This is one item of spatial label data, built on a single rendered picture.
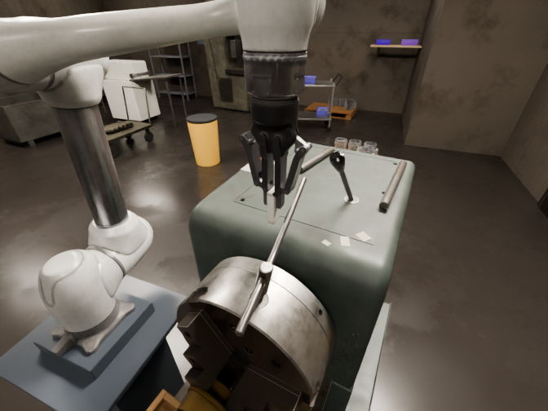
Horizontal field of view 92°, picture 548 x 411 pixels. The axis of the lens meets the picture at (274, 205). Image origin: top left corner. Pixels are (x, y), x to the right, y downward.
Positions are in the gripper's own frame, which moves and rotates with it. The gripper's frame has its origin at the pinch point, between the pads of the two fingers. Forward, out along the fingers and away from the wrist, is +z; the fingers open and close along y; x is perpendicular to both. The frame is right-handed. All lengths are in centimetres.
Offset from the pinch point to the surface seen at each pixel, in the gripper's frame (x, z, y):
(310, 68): 620, 49, -238
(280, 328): -15.7, 11.5, 9.7
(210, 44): 485, 1, -417
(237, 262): -7.9, 10.5, -3.9
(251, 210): 5.6, 7.7, -9.1
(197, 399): -27.6, 21.1, 1.1
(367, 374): 21, 79, 29
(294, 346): -16.2, 13.7, 12.6
